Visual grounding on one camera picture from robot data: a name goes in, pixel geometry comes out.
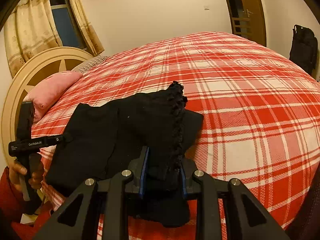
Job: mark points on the black folded stroller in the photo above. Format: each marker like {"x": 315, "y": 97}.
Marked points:
{"x": 304, "y": 48}

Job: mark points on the black pants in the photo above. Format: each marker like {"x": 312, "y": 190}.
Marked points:
{"x": 102, "y": 141}

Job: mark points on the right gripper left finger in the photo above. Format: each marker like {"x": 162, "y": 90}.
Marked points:
{"x": 78, "y": 217}

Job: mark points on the person's left hand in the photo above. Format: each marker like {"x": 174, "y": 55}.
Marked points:
{"x": 16, "y": 170}

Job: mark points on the wooden chair behind door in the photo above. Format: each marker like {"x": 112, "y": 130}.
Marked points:
{"x": 241, "y": 27}

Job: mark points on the pink pillow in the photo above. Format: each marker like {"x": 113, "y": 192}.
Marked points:
{"x": 48, "y": 91}

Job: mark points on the beige curtain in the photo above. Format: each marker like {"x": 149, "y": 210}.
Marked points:
{"x": 29, "y": 30}
{"x": 87, "y": 31}

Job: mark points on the brown wooden door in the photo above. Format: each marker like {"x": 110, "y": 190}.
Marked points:
{"x": 254, "y": 12}

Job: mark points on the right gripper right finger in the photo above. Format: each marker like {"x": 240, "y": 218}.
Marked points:
{"x": 245, "y": 216}

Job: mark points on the right beige curtain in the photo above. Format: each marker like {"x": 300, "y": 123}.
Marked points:
{"x": 87, "y": 31}

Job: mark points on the left beige curtain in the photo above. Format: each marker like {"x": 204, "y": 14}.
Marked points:
{"x": 29, "y": 30}

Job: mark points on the dark window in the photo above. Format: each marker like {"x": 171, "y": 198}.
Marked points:
{"x": 66, "y": 24}

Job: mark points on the striped grey pillow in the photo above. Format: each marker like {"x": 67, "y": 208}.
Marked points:
{"x": 88, "y": 64}

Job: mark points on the cream wooden headboard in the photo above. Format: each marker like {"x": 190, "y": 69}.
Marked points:
{"x": 38, "y": 68}

